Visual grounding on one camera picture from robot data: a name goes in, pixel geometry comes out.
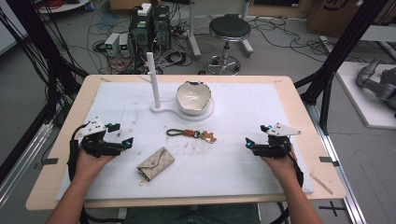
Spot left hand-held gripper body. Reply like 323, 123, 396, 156
78, 117, 124, 158

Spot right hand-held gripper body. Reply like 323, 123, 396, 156
251, 121, 303, 159

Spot person's left hand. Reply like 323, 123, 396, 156
74, 148, 116, 182

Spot person's right hand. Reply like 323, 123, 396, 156
261, 145, 302, 185

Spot beige key pouch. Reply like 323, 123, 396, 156
136, 147, 176, 187

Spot white foam mat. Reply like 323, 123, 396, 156
55, 81, 315, 202

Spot light wooden table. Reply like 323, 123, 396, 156
25, 74, 347, 212

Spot white stand with pole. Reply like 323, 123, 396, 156
146, 51, 216, 122

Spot thin wooden stick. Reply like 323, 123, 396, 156
309, 173, 334, 196

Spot white eggshell-shaped bowl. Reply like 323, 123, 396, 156
175, 80, 214, 117

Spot grey power supply unit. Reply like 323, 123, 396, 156
104, 32, 121, 57
119, 33, 132, 57

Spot black tape cross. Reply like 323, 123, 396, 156
318, 200, 347, 217

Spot white platform board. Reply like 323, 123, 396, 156
335, 61, 396, 131

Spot black computer tower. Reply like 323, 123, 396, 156
128, 3, 154, 59
152, 5, 172, 51

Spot black round stool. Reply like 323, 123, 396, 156
199, 13, 252, 77

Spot white metal table legs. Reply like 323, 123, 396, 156
186, 0, 255, 59

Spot white box on computer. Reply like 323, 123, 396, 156
136, 2, 153, 18

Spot brown cardboard box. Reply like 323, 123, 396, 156
305, 0, 362, 39

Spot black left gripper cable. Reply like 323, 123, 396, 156
66, 122, 92, 183

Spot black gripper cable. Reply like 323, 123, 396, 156
284, 148, 304, 189
66, 122, 92, 183

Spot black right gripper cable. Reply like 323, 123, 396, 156
284, 148, 304, 189

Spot keychain with puzzle-piece charm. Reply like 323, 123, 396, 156
165, 128, 218, 145

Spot aluminium rail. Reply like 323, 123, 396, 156
0, 122, 54, 207
304, 102, 369, 224

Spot tangle of floor cables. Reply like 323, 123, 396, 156
87, 6, 368, 76

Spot black metal frame post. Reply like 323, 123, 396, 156
0, 0, 91, 185
293, 0, 390, 135

